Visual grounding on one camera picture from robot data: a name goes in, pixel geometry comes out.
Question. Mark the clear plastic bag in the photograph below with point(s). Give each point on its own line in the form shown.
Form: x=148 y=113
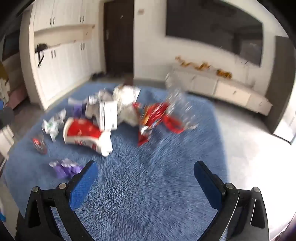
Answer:
x=182 y=106

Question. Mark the golden dragon ornament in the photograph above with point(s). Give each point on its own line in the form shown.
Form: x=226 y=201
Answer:
x=202 y=66
x=223 y=73
x=181 y=61

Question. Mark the dark brown door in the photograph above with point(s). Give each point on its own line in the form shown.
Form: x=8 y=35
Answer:
x=119 y=41

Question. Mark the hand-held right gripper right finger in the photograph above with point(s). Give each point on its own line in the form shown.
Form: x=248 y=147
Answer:
x=208 y=187

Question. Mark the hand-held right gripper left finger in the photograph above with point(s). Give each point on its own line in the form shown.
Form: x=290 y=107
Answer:
x=82 y=187

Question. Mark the tall grey cabinet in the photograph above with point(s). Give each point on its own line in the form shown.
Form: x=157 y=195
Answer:
x=281 y=81

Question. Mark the wall switch plate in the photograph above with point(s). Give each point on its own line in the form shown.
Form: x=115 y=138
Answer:
x=140 y=11

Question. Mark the white low tv cabinet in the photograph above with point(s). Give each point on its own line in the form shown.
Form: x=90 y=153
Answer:
x=229 y=90

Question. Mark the red crumpled wrapper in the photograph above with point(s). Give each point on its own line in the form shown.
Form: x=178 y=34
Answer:
x=155 y=115

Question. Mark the red and white snack bag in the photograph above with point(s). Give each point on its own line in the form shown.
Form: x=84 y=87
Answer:
x=81 y=132

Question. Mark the wall-mounted television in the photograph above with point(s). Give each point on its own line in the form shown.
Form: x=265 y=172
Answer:
x=208 y=23

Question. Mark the pair of dark shoes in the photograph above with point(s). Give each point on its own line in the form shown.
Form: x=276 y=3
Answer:
x=98 y=75

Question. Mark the purple crumpled wrapper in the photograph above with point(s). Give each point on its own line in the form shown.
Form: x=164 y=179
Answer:
x=66 y=168

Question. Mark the small red and black can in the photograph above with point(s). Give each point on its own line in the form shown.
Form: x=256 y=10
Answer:
x=39 y=144

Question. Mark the white printed wrapper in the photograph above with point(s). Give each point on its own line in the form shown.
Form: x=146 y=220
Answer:
x=100 y=97

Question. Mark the blue shaggy rug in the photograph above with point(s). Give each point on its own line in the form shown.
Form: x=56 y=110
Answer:
x=138 y=173

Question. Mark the pink upholstered furniture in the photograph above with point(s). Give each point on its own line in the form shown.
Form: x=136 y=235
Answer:
x=16 y=95

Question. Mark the white cardboard box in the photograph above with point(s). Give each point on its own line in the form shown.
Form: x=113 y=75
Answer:
x=108 y=114

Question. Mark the green and white wrapper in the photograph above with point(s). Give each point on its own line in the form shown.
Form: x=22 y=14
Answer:
x=54 y=124

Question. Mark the white wardrobe cabinet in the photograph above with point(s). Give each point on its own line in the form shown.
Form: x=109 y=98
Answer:
x=64 y=67

